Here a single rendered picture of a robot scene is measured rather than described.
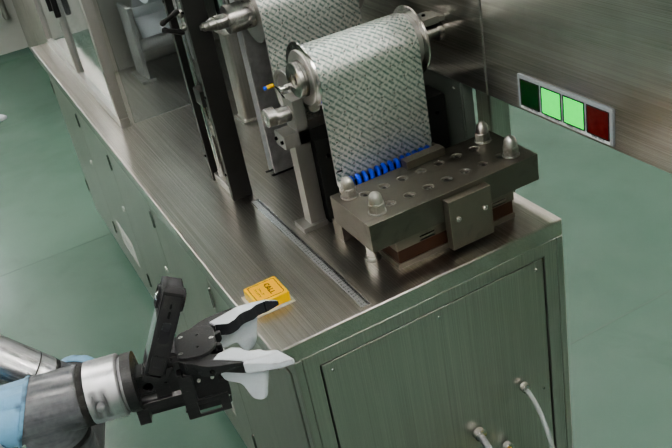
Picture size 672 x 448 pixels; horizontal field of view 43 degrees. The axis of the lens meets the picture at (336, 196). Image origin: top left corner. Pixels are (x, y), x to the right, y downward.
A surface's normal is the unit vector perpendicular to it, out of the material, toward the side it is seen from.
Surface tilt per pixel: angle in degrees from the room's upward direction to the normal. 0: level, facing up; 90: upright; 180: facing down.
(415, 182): 0
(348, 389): 90
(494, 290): 90
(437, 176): 0
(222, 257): 0
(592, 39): 90
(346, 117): 90
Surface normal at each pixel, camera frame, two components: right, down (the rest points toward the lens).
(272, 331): -0.17, -0.86
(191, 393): 0.18, 0.32
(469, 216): 0.47, 0.36
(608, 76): -0.87, 0.36
